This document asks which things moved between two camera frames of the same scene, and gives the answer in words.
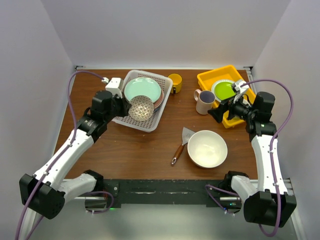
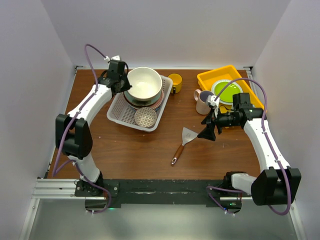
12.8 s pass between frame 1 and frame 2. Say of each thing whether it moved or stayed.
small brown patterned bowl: moved
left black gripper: moved
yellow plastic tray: stayed
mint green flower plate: moved
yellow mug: stayed
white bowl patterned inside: moved
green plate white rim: stayed
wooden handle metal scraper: stayed
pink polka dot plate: stayed
